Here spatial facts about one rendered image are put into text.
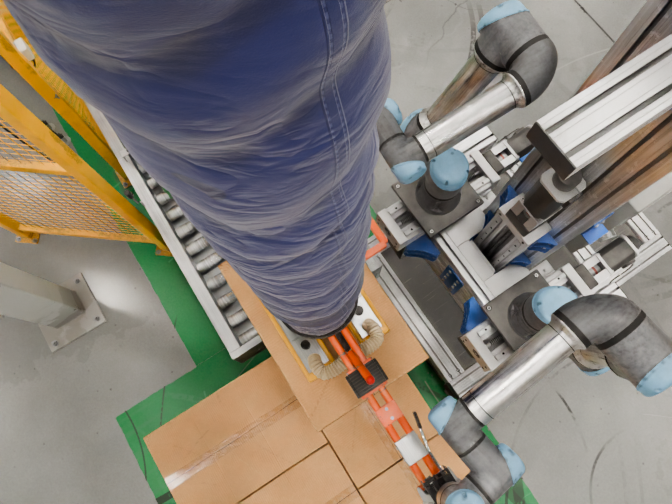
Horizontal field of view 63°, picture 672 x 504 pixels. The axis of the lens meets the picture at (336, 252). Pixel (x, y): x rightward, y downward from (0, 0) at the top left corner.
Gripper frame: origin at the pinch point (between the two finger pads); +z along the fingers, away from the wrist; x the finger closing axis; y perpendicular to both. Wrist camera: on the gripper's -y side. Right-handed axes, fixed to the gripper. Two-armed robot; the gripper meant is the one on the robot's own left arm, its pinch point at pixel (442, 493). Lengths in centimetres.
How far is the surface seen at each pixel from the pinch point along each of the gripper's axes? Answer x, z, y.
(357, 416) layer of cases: 7, 66, 26
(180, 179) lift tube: 12, -116, 54
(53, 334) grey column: 112, 119, 140
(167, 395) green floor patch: 78, 121, 82
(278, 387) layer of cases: 27, 66, 52
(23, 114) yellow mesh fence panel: 42, -19, 146
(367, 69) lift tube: -3, -122, 50
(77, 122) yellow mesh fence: 41, 57, 193
